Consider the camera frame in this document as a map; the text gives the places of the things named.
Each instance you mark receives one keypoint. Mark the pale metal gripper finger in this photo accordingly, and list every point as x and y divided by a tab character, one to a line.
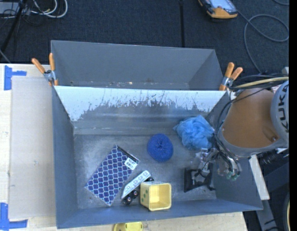
206	168
204	154

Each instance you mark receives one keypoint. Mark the black flat object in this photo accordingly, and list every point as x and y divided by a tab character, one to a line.
190	183

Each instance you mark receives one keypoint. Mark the light blue mesh bath pouf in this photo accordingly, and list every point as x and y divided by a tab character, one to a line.
195	131

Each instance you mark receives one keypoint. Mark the dark blue round scrubber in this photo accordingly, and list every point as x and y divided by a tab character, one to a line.
160	147

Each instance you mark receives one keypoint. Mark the yellow cup with green dots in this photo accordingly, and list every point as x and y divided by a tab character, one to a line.
158	197

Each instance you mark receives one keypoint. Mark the battery packet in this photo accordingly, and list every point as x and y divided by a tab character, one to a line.
135	184

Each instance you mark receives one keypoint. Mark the blue white patterned flat box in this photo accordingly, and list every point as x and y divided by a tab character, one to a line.
109	177

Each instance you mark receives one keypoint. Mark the grey metal bin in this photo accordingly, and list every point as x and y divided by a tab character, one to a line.
129	68

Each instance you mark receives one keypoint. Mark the pale flat board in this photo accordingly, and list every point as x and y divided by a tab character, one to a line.
30	141

